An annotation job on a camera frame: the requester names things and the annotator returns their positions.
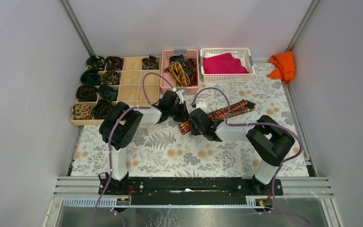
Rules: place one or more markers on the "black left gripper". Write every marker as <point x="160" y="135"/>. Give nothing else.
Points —
<point x="179" y="109"/>

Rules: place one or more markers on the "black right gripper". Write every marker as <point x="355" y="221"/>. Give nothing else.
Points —
<point x="193" y="131"/>

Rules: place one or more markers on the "red checkered patterned tie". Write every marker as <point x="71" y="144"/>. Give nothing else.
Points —
<point x="239" y="108"/>

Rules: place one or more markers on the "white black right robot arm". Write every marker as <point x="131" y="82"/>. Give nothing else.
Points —
<point x="271" y="141"/>

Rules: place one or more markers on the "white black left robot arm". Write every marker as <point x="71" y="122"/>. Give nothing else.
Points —
<point x="122" y="122"/>

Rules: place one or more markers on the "yellow patterned tie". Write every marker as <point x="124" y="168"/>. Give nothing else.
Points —
<point x="179" y="75"/>

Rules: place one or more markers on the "wooden compartment tray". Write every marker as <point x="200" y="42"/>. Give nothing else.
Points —
<point x="136" y="87"/>

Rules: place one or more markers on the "rolled grey striped tie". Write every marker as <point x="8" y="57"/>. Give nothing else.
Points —
<point x="150" y="63"/>

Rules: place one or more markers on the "orange black tie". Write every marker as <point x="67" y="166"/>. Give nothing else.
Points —
<point x="192" y="63"/>

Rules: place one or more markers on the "white floral table mat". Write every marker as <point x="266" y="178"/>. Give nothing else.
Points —
<point x="160" y="150"/>

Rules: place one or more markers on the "dark teal patterned tie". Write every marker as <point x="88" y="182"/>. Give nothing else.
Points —
<point x="181" y="59"/>

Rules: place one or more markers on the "pink plastic basket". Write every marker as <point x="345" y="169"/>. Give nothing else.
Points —
<point x="187" y="53"/>

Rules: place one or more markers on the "rolled brown dotted tie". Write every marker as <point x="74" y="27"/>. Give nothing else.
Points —
<point x="111" y="77"/>

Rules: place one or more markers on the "magenta folded cloth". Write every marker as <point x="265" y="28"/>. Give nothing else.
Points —
<point x="224" y="63"/>

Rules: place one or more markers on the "rolled dark green tie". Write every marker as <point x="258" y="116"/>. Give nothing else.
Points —
<point x="108" y="93"/>

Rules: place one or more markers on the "rolled black brown tie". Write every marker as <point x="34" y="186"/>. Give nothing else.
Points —
<point x="102" y="108"/>

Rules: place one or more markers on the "rolled dark red tie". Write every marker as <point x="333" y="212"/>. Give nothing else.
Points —
<point x="114" y="63"/>

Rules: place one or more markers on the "white plastic basket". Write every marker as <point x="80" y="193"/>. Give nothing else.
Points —
<point x="243" y="54"/>

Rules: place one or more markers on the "rolled teal tie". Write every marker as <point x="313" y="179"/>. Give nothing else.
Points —
<point x="91" y="77"/>

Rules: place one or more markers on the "rolled camouflage tie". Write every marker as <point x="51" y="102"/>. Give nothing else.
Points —
<point x="96" y="62"/>

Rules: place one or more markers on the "rolled tan patterned tie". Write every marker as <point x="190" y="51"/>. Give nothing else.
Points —
<point x="82" y="111"/>

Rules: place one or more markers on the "rolled dark brown tie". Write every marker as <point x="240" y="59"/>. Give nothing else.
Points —
<point x="86" y="93"/>

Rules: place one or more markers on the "orange cloth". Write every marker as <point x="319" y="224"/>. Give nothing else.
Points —
<point x="284" y="67"/>

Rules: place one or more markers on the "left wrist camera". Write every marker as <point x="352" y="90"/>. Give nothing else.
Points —
<point x="180" y="94"/>

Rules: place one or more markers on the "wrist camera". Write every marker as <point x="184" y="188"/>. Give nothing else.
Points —
<point x="180" y="94"/>
<point x="201" y="105"/>

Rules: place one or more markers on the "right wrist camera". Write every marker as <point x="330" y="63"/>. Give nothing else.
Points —
<point x="201" y="105"/>

